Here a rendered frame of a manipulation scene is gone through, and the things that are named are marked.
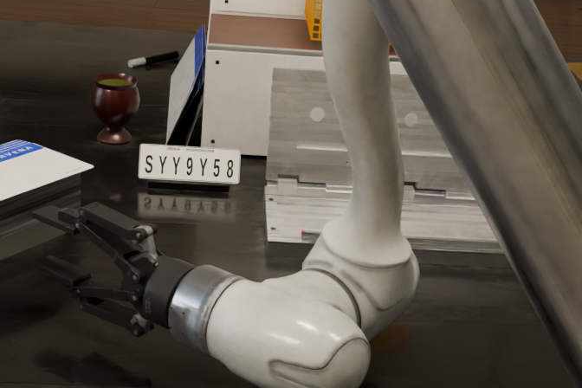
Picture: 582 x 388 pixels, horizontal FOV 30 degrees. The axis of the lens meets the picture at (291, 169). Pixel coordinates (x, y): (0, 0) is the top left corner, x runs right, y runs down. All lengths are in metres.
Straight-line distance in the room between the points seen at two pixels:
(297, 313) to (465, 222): 0.63
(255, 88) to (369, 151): 0.76
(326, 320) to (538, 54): 0.44
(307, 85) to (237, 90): 0.19
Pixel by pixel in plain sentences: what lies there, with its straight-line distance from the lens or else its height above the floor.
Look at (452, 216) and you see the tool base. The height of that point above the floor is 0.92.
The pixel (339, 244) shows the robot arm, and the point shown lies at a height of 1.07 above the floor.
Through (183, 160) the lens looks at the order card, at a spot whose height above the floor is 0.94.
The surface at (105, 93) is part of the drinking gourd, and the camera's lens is 1.87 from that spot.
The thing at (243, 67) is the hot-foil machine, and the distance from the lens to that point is 1.81.
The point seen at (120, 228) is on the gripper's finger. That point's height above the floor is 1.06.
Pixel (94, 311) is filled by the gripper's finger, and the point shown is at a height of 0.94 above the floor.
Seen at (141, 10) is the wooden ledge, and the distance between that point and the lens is 2.84.
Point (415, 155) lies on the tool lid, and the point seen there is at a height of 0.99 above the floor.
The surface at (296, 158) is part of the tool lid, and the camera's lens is 1.68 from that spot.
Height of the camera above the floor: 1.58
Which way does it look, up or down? 22 degrees down
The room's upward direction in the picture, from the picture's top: 5 degrees clockwise
